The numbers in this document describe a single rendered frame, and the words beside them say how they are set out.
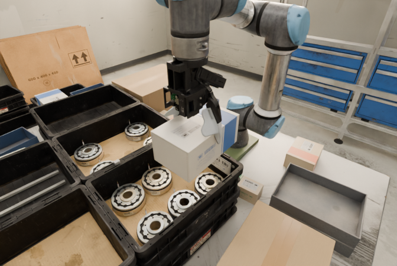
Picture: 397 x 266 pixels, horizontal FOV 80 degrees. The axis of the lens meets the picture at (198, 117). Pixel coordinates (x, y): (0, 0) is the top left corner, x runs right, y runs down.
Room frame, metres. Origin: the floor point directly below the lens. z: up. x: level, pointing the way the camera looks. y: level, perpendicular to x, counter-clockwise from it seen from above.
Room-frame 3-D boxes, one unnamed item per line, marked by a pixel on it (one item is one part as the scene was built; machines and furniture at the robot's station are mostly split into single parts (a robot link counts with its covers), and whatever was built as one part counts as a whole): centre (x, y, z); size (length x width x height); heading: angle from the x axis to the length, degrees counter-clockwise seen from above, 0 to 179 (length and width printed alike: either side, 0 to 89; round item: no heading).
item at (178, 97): (0.47, 0.02, 1.25); 0.09 x 0.08 x 0.12; 140
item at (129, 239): (0.52, 0.09, 0.92); 0.40 x 0.30 x 0.02; 135
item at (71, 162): (0.73, 0.31, 0.92); 0.40 x 0.30 x 0.02; 135
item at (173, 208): (0.47, 0.04, 0.86); 0.10 x 0.10 x 0.01
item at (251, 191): (0.67, -0.14, 0.73); 0.24 x 0.06 x 0.06; 55
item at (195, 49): (0.47, 0.01, 1.33); 0.08 x 0.08 x 0.05
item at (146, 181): (0.57, 0.14, 0.86); 0.10 x 0.10 x 0.01
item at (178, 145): (0.49, 0.00, 1.10); 0.20 x 0.12 x 0.09; 140
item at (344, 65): (2.11, -1.09, 0.60); 0.72 x 0.03 x 0.56; 50
